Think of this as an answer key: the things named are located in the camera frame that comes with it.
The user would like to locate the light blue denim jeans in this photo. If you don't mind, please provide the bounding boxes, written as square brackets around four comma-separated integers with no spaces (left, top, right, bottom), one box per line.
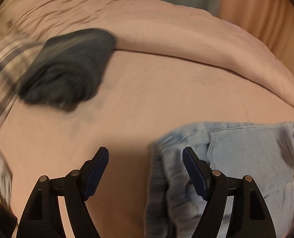
[144,122,294,237]

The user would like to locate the folded dark grey pants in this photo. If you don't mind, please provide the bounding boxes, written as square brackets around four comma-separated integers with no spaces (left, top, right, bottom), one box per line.
[18,29,116,111]

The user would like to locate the plaid pillow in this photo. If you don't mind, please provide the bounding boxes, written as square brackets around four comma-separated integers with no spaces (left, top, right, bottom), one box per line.
[0,36,43,125]

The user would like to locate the pink duvet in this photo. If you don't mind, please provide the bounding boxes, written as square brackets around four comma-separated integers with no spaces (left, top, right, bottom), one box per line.
[2,0,294,107]

